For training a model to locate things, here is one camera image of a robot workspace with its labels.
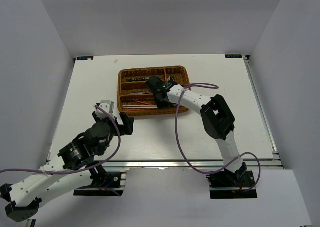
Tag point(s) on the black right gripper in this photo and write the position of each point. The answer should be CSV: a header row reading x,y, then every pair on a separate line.
x,y
162,105

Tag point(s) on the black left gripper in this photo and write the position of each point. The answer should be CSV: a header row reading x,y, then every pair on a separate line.
x,y
127,128

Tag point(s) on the dark handled knife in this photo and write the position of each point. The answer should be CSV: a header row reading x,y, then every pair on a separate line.
x,y
138,93

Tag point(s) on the dark handled fork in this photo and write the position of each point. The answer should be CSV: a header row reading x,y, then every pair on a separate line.
x,y
137,79

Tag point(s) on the orange chopstick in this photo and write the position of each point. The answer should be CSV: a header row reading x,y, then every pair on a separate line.
x,y
143,103

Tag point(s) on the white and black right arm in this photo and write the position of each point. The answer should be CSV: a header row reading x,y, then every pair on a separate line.
x,y
217,118

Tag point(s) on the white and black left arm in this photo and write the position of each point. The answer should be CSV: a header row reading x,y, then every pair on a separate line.
x,y
73,168

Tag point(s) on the brown wicker cutlery basket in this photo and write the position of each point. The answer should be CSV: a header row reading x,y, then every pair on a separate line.
x,y
125,88

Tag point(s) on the right blue table label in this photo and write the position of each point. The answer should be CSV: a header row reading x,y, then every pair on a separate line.
x,y
233,56

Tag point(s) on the blue table label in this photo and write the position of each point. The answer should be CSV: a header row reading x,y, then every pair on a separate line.
x,y
84,58
233,56

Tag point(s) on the left blue table label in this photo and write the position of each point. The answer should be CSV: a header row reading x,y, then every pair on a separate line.
x,y
84,58

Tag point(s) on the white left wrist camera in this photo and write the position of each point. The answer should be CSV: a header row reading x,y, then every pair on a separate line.
x,y
105,109

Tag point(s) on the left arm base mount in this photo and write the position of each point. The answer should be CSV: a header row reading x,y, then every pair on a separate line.
x,y
103,183

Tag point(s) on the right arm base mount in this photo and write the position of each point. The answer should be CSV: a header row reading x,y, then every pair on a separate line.
x,y
221,188

